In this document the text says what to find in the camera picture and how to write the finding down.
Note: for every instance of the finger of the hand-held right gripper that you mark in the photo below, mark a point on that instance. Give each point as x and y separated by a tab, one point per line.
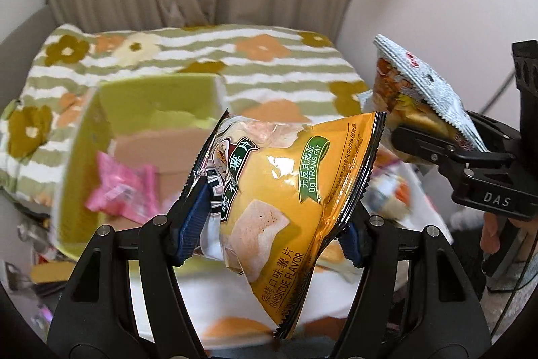
420	146
500	136

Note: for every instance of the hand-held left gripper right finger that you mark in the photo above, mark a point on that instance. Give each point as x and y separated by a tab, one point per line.
351	245

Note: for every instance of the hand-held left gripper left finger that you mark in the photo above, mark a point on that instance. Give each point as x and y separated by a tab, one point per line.
195	216

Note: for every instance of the silver orange snack packet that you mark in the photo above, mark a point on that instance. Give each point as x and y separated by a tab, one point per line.
420	90

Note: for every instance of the yellow potato chip bag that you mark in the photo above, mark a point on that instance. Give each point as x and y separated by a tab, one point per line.
286	190

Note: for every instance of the green cardboard box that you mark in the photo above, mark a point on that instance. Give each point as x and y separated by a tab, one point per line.
84	157

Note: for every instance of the person's right forearm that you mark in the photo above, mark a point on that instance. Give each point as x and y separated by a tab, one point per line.
519	275

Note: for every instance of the person's right hand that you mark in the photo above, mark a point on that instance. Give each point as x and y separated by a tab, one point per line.
491	233

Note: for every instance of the white orange snack packet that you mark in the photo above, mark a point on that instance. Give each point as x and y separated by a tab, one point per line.
391	190

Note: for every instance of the white fruit print tablecloth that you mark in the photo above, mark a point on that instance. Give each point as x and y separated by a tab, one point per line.
218	291

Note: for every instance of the pink snack packet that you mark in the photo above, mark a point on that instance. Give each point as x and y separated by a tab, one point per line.
122	186

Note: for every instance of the floor clutter pile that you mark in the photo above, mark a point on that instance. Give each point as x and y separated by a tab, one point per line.
42	254

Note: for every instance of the floral striped blanket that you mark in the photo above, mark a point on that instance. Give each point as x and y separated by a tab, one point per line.
273	64

